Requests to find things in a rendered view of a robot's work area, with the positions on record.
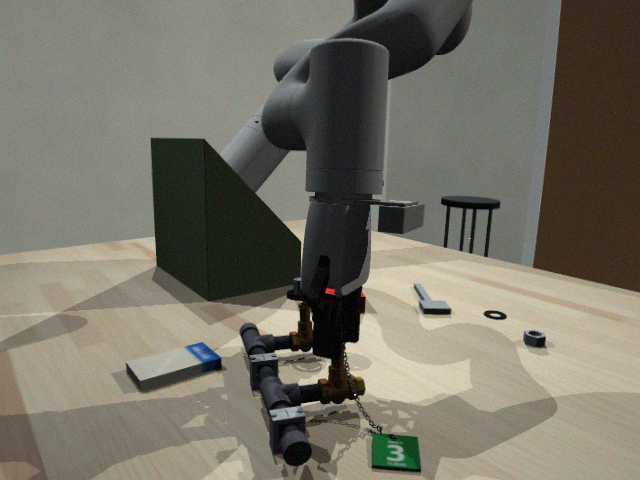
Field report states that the dark grey hex nut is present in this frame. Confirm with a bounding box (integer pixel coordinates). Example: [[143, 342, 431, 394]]
[[523, 329, 546, 347]]

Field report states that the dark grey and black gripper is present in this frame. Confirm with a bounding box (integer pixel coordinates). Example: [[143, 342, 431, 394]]
[[301, 196, 373, 360]]

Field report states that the red box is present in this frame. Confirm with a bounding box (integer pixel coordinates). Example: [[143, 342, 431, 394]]
[[325, 288, 366, 312]]

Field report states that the dark grey cylinder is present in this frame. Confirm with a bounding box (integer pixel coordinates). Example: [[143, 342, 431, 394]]
[[293, 277, 308, 295]]

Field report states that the black rubber washer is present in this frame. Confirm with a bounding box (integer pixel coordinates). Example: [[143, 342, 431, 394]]
[[484, 310, 507, 320]]

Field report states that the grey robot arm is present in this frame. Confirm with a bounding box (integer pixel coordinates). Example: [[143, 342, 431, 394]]
[[219, 0, 473, 234]]

